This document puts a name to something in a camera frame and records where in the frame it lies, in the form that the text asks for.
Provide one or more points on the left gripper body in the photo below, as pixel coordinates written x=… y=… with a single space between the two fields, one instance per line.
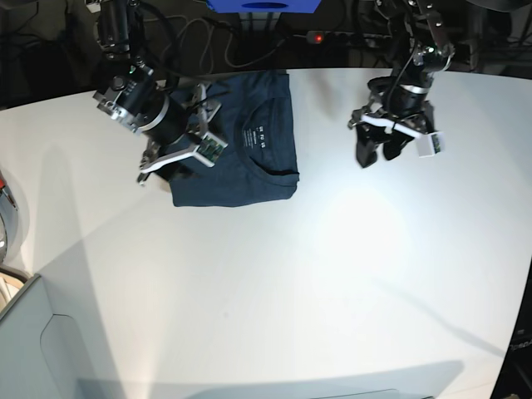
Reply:
x=400 y=102

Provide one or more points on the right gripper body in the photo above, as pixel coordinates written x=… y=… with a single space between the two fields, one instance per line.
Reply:
x=136 y=102

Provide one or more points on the dark blue T-shirt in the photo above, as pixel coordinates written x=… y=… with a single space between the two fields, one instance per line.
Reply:
x=259 y=163

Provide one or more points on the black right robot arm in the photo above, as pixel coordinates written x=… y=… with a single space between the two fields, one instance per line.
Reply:
x=120 y=32

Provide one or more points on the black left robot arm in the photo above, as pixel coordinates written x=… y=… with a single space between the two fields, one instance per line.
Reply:
x=420 y=45

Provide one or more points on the black power strip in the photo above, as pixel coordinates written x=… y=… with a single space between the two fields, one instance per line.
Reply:
x=349 y=39

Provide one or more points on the blue plastic box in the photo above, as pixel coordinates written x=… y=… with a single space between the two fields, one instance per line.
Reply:
x=291 y=6

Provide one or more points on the chrome round object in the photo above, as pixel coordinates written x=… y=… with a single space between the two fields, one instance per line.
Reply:
x=9 y=219

